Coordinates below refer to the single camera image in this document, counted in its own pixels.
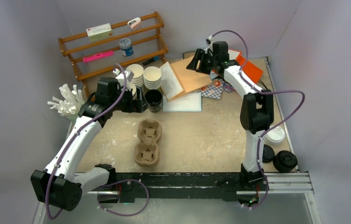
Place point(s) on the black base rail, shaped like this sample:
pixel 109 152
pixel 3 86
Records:
pixel 226 186

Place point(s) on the orange paper bag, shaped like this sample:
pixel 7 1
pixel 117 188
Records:
pixel 252 71

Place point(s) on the checkered blue white bag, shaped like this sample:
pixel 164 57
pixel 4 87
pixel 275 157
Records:
pixel 216 88

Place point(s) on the blue white jar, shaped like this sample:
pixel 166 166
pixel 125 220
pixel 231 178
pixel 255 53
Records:
pixel 125 45

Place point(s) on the black blue marker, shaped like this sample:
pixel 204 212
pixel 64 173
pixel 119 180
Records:
pixel 151 60

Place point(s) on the wooden shelf rack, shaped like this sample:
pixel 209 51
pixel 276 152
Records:
pixel 161 50

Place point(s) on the white coffee cup lid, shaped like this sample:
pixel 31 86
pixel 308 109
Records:
pixel 276 136

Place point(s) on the pink highlighter marker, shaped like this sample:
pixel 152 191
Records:
pixel 98 56

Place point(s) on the white green box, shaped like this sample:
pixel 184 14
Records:
pixel 100 32

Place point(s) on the kraft brown paper bag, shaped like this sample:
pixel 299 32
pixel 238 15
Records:
pixel 177 80

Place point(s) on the green cup with straws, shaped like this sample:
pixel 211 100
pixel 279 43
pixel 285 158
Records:
pixel 71 103

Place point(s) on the black paper cup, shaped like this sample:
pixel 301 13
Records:
pixel 154 99

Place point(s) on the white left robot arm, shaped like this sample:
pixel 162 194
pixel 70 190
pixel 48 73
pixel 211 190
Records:
pixel 58 185

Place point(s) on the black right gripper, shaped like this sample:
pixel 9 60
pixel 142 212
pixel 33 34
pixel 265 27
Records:
pixel 200 55

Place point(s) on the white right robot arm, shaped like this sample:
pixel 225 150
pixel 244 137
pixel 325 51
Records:
pixel 257 109

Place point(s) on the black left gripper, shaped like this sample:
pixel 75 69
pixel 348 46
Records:
pixel 139 105

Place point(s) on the light blue paper bag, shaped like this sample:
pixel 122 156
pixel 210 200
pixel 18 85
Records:
pixel 189 103

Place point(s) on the white paper cup stack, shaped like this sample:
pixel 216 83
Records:
pixel 137 71

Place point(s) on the pink white small device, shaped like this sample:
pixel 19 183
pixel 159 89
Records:
pixel 134 23

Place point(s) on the brown pulp cup carrier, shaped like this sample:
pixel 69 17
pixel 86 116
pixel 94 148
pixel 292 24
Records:
pixel 146 152

